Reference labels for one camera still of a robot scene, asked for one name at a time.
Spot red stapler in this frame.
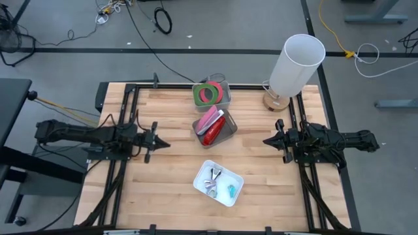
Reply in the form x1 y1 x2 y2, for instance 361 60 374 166
201 116 227 147

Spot pink box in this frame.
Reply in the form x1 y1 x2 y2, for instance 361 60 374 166
195 104 225 136

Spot wooden desk grey legs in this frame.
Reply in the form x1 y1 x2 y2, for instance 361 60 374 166
344 0 418 109

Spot black coiled cable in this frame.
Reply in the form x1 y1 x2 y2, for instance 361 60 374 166
153 7 173 35

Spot white power cord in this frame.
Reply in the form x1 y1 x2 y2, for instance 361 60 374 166
353 43 418 78

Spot red tape roll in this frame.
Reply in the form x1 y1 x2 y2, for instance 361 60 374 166
204 80 225 104

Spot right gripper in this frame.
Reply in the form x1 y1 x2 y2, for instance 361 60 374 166
263 119 306 164

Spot black floor fan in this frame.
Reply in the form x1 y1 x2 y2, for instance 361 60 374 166
0 3 37 68

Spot white plastic bin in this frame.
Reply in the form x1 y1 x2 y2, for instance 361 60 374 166
192 159 245 208

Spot white shade table lamp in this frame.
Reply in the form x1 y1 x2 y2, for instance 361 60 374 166
262 33 327 113

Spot white power strip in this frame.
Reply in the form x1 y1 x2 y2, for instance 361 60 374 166
94 0 133 25

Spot silver metal bar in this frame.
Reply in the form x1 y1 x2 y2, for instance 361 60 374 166
103 229 142 235

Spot yellow extension cable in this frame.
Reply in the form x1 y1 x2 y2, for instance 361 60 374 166
318 0 356 59

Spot grey plastic bin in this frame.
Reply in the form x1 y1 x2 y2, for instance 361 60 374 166
191 108 238 150

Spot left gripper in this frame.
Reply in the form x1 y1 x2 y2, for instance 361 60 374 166
132 121 171 164

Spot green tape roll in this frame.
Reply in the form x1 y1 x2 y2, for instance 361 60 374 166
192 83 219 107

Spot black desk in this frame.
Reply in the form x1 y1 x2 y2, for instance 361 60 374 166
0 78 84 228

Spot clear plastic bin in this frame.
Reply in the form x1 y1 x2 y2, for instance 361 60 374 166
191 80 232 113

